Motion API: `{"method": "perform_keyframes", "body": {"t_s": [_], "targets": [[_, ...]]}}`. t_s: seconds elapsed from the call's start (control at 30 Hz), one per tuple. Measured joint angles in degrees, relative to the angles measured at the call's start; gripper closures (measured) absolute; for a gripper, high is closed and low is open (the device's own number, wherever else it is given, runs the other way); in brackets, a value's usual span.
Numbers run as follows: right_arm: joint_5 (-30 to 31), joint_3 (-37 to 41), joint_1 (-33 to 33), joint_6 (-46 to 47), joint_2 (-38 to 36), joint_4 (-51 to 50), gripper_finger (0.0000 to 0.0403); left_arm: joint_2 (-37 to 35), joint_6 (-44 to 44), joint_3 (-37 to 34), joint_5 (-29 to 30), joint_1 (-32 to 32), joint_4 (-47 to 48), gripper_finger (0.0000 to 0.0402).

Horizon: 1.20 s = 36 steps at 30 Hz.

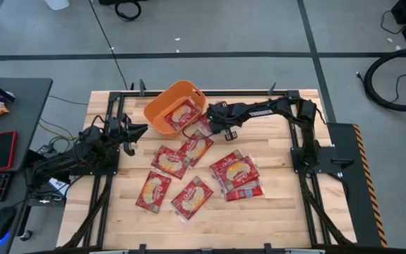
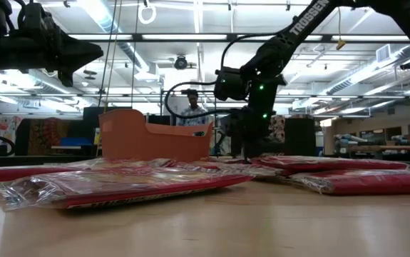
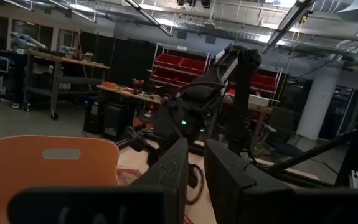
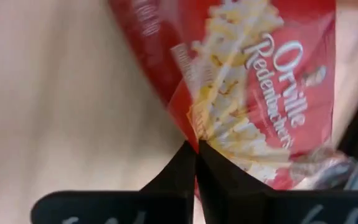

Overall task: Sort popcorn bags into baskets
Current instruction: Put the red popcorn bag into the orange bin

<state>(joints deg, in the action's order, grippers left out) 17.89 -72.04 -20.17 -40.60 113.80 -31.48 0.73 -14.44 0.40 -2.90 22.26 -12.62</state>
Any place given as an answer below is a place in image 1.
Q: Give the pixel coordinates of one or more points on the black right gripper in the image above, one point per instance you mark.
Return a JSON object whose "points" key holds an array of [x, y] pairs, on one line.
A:
{"points": [[224, 114]]}

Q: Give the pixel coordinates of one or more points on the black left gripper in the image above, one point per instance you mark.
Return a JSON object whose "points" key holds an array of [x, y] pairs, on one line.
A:
{"points": [[118, 128]]}

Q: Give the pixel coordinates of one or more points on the black aluminium table frame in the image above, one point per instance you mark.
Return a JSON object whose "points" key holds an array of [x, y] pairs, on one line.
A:
{"points": [[118, 102]]}

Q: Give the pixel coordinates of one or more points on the black desk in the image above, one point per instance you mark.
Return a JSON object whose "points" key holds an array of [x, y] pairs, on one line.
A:
{"points": [[29, 106]]}

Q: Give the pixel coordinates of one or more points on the black power adapter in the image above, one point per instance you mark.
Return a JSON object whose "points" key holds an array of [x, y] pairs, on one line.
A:
{"points": [[45, 150]]}

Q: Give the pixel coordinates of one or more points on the black caster wheel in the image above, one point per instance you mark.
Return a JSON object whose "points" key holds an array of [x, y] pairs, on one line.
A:
{"points": [[26, 235]]}

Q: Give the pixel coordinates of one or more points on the black computer mouse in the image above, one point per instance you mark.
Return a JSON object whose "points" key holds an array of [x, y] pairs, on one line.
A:
{"points": [[0, 222]]}

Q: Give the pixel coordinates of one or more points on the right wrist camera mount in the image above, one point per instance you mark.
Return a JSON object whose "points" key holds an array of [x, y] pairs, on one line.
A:
{"points": [[231, 135]]}

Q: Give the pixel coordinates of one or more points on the black platform with hazard stripe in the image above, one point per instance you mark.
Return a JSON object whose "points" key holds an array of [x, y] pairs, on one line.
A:
{"points": [[354, 169]]}

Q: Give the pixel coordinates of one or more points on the white label sheet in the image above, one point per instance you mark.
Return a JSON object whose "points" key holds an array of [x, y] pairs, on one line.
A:
{"points": [[58, 185]]}

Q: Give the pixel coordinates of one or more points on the white container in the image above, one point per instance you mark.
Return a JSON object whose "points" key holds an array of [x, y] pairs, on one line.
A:
{"points": [[57, 3]]}

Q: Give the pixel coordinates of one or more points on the red smartphone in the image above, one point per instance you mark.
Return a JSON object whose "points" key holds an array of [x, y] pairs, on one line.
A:
{"points": [[3, 150]]}

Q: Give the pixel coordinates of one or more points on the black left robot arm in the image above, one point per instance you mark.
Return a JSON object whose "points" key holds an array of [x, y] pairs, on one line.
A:
{"points": [[65, 160]]}

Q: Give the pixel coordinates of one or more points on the black frame clamp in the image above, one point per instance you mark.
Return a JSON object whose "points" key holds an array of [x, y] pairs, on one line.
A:
{"points": [[272, 89], [142, 87]]}

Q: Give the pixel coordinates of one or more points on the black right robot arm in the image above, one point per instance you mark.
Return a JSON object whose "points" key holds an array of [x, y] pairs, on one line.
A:
{"points": [[269, 110]]}

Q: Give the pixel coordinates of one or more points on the orange plastic basket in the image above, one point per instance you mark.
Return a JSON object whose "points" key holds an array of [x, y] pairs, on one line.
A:
{"points": [[160, 109]]}

